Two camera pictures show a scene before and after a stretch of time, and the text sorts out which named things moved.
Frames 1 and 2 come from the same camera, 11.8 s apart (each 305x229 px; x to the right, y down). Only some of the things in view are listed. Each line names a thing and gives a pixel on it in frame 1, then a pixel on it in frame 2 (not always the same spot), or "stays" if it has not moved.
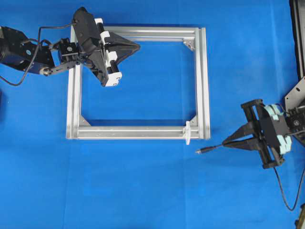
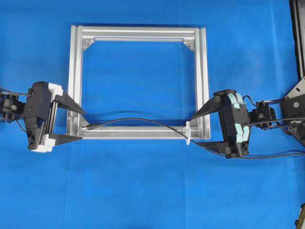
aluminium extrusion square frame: (76, 129) stays
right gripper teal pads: (270, 123) → (236, 123)
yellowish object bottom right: (300, 223) stays
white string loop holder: (186, 132) stays
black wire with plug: (200, 150) → (98, 125)
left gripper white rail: (91, 40) → (40, 115)
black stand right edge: (297, 10) stays
